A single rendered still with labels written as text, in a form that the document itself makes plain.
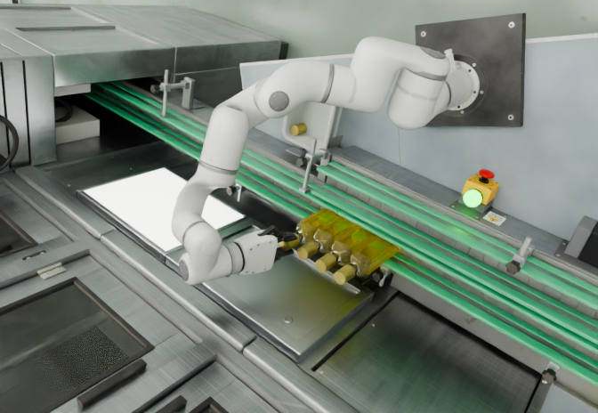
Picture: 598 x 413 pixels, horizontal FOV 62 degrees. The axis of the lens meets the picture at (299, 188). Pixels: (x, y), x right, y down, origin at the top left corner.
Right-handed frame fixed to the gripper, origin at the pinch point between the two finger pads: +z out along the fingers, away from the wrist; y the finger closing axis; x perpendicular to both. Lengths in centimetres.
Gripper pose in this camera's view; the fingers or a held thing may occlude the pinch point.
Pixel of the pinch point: (286, 243)
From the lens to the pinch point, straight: 130.3
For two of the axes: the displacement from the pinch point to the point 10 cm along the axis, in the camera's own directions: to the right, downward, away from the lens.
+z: 7.9, -1.4, 6.0
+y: 1.9, -8.7, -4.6
